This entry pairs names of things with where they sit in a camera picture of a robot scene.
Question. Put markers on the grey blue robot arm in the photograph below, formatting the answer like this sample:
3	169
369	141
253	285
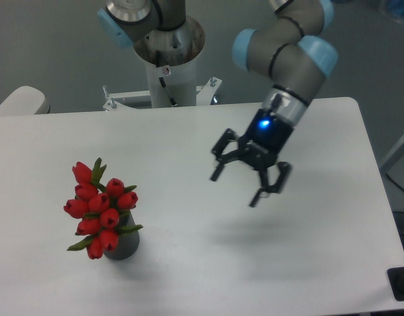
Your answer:
290	53

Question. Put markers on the red tulip bouquet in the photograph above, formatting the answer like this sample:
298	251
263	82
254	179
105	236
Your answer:
104	211

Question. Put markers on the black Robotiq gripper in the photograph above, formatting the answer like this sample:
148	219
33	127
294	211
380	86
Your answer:
266	141

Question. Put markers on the black device at table edge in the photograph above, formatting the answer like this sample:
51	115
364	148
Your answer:
396	278

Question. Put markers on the white chair armrest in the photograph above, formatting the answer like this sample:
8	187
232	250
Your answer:
25	100

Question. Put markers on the clear container with blue items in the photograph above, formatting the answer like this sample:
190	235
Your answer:
393	9

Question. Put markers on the white metal base frame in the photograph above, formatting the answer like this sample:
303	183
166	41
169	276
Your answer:
205	95

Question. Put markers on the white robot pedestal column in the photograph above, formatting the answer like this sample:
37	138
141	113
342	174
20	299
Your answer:
170	60

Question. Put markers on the dark grey ribbed vase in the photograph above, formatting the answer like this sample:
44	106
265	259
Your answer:
127	245

